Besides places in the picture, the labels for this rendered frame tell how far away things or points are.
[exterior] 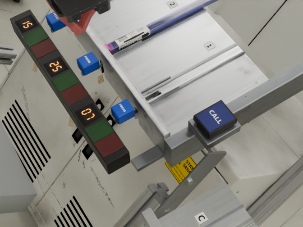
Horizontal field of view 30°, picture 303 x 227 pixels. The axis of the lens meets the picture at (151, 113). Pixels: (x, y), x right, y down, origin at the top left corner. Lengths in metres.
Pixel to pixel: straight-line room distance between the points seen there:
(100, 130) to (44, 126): 0.65
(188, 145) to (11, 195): 0.27
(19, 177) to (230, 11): 2.44
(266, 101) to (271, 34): 2.09
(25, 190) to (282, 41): 2.30
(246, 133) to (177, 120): 0.47
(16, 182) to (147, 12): 0.38
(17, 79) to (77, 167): 0.33
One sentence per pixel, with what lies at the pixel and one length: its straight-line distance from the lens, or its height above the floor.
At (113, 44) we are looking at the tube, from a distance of 0.93.
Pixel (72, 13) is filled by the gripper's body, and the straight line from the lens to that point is 0.75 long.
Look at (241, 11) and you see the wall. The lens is 3.09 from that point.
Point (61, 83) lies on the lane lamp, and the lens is 0.92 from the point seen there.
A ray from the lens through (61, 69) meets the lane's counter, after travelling 0.94.
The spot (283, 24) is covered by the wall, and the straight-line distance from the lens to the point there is 2.96.
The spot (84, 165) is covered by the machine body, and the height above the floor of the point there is 0.31.
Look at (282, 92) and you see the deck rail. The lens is 0.92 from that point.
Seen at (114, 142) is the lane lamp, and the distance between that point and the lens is 0.86.
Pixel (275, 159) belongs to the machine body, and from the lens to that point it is 1.32.
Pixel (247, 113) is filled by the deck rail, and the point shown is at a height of 0.80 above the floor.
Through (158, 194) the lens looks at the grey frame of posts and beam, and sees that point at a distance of 0.88.
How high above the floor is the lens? 1.10
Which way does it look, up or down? 26 degrees down
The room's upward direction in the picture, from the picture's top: 39 degrees clockwise
